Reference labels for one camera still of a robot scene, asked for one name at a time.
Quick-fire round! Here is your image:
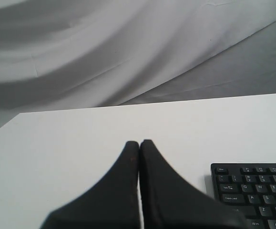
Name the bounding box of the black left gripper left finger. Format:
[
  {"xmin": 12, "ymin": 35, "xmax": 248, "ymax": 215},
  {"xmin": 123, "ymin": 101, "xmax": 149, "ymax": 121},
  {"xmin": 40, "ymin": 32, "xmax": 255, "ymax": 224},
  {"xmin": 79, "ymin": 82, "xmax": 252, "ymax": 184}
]
[{"xmin": 41, "ymin": 141, "xmax": 140, "ymax": 229}]

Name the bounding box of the black acer keyboard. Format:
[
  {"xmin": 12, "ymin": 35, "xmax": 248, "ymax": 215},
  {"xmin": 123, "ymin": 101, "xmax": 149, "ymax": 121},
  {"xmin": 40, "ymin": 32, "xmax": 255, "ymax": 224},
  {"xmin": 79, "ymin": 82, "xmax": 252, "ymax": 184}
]
[{"xmin": 211, "ymin": 163, "xmax": 276, "ymax": 229}]

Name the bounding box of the grey backdrop cloth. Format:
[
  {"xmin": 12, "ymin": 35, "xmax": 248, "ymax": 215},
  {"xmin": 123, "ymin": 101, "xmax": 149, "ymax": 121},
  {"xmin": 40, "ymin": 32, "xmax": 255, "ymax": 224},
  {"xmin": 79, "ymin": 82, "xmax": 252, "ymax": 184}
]
[{"xmin": 0, "ymin": 0, "xmax": 276, "ymax": 128}]

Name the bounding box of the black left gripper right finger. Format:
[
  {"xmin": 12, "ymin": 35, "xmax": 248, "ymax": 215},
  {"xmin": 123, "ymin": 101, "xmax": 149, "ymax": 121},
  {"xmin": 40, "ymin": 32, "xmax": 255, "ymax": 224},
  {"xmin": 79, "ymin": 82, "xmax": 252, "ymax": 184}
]
[{"xmin": 140, "ymin": 140, "xmax": 248, "ymax": 229}]

